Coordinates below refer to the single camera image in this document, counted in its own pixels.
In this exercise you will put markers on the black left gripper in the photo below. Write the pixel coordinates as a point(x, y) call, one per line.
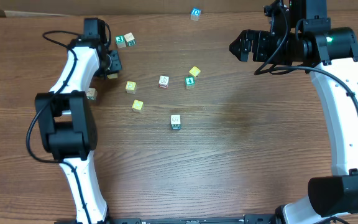
point(116, 64)

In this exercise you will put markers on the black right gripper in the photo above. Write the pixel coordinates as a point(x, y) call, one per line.
point(260, 42)

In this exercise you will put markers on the green-sided number five block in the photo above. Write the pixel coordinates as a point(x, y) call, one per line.
point(175, 119)

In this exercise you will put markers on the bird picture blue-sided block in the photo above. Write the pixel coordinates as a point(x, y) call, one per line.
point(176, 126)

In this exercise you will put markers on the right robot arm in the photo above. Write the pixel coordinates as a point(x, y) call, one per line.
point(330, 57)

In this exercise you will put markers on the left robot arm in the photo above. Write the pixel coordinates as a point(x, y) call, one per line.
point(67, 125)

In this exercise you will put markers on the yellow-sided picture wooden block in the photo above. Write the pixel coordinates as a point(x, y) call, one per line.
point(112, 76)

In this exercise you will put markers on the green letter wooden block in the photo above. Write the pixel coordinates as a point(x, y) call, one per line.
point(120, 41)

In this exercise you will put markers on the yellow umbrella wooden block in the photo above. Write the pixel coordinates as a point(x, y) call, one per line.
point(131, 87)

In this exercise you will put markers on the green R wooden block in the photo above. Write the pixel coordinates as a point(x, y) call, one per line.
point(130, 40)

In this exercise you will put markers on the teal-sided picture wooden block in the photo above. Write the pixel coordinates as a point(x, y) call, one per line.
point(91, 94)

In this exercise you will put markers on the yellow number two block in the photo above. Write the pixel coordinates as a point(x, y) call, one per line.
point(137, 106)

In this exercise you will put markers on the red-sided wooden block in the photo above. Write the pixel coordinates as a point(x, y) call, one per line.
point(163, 81)

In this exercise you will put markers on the yellow-top tilted wooden block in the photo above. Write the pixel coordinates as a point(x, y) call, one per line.
point(194, 71)

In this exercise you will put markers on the blue-top wooden block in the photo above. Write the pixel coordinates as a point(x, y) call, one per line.
point(195, 14)

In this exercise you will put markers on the green number four block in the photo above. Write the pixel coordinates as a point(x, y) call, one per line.
point(189, 82)

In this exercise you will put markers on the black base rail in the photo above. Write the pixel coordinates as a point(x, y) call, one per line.
point(246, 219)

